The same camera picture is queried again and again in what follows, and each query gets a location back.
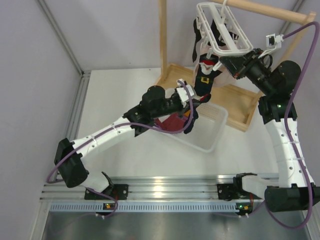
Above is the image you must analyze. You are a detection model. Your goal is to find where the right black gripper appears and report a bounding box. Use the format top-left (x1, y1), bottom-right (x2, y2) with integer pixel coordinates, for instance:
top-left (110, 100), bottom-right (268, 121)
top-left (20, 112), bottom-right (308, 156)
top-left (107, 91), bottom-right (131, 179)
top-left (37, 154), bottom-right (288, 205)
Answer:
top-left (220, 48), bottom-right (275, 96)

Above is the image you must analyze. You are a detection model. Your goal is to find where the navy santa sock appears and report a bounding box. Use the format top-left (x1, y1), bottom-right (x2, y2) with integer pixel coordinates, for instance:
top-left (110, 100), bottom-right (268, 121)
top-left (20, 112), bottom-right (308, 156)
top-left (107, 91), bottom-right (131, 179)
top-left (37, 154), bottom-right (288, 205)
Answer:
top-left (183, 93), bottom-right (212, 134)
top-left (194, 54), bottom-right (222, 97)

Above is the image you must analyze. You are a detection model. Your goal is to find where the white plastic clip hanger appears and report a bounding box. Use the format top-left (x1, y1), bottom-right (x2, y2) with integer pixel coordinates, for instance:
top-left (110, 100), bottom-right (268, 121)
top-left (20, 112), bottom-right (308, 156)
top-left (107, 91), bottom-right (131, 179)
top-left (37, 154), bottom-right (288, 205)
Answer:
top-left (196, 0), bottom-right (253, 58)

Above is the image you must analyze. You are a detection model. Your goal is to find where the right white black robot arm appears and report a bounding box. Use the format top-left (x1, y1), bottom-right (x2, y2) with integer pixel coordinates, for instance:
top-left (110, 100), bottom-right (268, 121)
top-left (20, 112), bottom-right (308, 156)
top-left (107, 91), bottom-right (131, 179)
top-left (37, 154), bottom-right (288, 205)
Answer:
top-left (219, 48), bottom-right (320, 213)

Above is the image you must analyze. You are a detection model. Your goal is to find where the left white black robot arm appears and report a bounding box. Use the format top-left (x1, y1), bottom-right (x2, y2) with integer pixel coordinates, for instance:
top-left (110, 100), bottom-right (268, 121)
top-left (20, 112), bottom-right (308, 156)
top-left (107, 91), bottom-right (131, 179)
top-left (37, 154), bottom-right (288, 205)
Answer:
top-left (54, 79), bottom-right (211, 199)

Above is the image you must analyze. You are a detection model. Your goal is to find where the black sock on hanger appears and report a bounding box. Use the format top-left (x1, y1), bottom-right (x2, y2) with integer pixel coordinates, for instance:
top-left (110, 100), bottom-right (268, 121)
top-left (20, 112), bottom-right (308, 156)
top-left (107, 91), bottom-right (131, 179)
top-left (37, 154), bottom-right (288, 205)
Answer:
top-left (192, 18), bottom-right (202, 63)

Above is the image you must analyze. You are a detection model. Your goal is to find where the maroon orange sock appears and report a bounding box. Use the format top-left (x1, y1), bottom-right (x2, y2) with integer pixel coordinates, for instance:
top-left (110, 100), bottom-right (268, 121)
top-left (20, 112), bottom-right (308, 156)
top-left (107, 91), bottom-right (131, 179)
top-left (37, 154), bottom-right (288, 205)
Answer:
top-left (183, 111), bottom-right (190, 119)

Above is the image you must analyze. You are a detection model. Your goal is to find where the white plastic basket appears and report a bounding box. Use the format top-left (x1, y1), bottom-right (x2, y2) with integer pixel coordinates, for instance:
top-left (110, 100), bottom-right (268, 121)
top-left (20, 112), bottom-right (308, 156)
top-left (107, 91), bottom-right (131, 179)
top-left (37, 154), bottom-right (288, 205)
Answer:
top-left (168, 101), bottom-right (228, 153)

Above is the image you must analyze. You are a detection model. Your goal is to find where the maroon purple sock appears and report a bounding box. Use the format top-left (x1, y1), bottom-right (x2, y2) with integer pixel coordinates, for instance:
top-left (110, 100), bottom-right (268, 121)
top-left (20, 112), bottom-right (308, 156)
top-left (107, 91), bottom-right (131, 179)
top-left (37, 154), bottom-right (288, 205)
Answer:
top-left (154, 113), bottom-right (188, 132)

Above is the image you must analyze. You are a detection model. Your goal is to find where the black white striped sock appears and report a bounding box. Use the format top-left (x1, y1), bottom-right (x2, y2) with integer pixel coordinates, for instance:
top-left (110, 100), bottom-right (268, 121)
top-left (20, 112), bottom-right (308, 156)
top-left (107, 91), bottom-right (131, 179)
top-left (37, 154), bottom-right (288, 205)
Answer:
top-left (210, 20), bottom-right (239, 47)

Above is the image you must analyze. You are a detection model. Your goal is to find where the wooden drying rack stand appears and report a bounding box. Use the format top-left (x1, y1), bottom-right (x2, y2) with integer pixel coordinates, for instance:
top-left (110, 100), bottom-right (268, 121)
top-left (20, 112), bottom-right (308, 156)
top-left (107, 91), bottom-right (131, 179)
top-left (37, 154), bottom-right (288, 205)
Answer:
top-left (155, 0), bottom-right (317, 132)

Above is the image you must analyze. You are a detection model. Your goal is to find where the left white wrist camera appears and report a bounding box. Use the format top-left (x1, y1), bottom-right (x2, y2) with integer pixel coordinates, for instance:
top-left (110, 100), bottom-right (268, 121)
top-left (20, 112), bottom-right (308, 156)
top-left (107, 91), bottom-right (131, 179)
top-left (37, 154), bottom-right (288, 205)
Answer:
top-left (175, 78), bottom-right (196, 106)

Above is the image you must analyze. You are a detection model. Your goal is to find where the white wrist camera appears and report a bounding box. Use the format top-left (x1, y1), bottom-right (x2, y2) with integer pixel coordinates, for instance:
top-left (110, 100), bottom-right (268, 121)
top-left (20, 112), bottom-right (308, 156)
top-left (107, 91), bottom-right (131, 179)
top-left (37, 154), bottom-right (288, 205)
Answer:
top-left (175, 78), bottom-right (196, 106)
top-left (265, 33), bottom-right (284, 50)

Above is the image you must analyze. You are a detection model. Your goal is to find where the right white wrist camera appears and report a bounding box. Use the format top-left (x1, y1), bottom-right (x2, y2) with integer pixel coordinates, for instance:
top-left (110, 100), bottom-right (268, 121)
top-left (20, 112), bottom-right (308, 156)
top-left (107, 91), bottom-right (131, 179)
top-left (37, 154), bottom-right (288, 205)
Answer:
top-left (265, 33), bottom-right (284, 50)

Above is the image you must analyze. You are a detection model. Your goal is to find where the aluminium mounting rail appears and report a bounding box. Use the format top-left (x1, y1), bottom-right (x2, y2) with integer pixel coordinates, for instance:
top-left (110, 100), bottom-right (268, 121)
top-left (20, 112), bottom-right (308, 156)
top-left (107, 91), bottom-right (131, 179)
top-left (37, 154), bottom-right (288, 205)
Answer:
top-left (40, 174), bottom-right (234, 202)

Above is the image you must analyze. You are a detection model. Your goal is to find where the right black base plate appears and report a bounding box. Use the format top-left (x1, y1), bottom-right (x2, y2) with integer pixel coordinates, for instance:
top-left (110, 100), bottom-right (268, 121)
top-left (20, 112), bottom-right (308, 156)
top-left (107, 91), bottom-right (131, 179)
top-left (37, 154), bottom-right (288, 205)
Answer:
top-left (216, 183), bottom-right (247, 201)

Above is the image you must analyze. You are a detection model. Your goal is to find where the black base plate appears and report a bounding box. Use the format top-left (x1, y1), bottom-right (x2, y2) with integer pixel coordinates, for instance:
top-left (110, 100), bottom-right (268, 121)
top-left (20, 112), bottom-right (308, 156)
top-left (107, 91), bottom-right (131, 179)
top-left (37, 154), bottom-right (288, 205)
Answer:
top-left (84, 184), bottom-right (129, 201)
top-left (216, 183), bottom-right (247, 201)

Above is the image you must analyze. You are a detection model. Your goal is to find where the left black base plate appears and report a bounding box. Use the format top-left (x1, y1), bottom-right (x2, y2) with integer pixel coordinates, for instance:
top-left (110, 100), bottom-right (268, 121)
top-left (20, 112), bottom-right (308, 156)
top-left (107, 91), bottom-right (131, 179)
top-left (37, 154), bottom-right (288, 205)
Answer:
top-left (84, 184), bottom-right (129, 201)

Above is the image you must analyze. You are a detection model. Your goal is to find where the aluminium corner frame profile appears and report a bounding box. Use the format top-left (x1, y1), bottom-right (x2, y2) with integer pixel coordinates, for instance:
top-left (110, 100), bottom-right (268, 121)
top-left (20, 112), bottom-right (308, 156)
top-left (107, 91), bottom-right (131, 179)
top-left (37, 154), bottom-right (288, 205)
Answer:
top-left (36, 0), bottom-right (92, 181)

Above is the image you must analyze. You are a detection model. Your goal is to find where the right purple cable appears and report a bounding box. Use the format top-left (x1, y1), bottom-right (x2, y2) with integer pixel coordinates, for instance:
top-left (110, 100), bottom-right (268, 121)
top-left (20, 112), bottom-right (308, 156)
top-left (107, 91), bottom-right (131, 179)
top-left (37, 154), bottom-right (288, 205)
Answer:
top-left (259, 21), bottom-right (318, 230)

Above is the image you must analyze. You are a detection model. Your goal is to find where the purple cable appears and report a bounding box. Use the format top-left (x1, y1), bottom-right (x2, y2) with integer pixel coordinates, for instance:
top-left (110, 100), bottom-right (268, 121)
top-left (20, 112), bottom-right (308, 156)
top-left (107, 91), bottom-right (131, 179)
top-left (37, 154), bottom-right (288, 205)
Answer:
top-left (46, 79), bottom-right (200, 218)
top-left (259, 21), bottom-right (318, 230)

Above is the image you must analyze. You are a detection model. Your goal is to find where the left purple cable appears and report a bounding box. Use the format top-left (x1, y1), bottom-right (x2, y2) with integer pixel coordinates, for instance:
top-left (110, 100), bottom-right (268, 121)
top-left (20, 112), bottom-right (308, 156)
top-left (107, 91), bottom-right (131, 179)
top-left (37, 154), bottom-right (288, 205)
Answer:
top-left (46, 79), bottom-right (200, 218)

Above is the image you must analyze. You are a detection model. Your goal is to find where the grey slotted cable duct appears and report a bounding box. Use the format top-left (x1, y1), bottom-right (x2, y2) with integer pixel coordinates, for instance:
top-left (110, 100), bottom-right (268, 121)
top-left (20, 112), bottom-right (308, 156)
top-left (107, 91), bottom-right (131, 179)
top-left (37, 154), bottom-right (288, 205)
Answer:
top-left (49, 201), bottom-right (252, 213)

